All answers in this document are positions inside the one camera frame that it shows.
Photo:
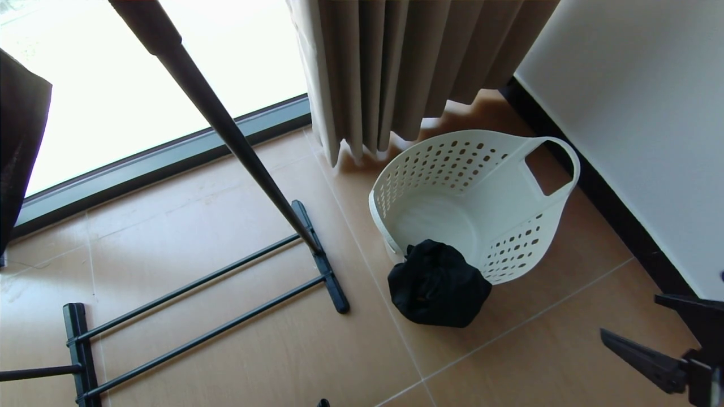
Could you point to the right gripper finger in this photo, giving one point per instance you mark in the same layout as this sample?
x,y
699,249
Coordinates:
x,y
645,359
698,314

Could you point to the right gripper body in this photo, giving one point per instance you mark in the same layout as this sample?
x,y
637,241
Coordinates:
x,y
710,376

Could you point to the black garment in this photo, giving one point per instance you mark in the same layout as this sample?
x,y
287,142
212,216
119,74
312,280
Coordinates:
x,y
438,288

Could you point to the black shorts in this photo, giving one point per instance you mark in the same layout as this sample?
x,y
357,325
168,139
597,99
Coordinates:
x,y
20,141

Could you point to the white laundry basket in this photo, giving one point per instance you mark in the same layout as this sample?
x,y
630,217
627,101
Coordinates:
x,y
486,186

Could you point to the black clothes rack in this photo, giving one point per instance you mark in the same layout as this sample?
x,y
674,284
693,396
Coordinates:
x,y
226,121

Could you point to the beige curtain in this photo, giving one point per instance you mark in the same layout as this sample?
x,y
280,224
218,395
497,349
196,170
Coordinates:
x,y
396,68

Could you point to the window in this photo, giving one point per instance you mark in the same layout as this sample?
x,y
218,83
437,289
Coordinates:
x,y
113,85

